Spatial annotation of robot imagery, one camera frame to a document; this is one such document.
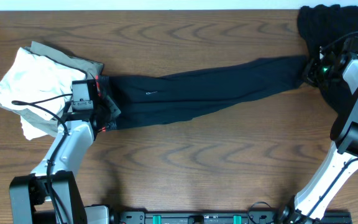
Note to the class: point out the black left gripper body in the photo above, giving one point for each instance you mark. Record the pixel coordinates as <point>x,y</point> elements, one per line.
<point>106,111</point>

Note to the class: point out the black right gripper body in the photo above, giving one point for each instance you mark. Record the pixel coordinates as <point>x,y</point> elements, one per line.
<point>322,75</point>

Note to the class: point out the black leggings with red waistband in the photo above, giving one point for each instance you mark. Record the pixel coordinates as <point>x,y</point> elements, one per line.
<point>147,101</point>

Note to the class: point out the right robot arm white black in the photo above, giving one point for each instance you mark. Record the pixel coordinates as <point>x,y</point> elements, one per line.
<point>310,204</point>

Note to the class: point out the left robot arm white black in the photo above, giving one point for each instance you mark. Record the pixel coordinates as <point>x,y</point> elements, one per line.
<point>49,194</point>

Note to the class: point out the black folded garment pile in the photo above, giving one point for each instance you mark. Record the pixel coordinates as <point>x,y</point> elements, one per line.
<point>325,29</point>

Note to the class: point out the beige folded cloth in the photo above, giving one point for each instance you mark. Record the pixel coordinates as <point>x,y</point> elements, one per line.
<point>73,62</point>

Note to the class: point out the white crumpled cloth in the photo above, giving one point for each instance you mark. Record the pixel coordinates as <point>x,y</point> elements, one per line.
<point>35,78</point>

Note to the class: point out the black base rail with mounts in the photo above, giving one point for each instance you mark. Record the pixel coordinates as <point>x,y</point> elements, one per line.
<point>197,217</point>

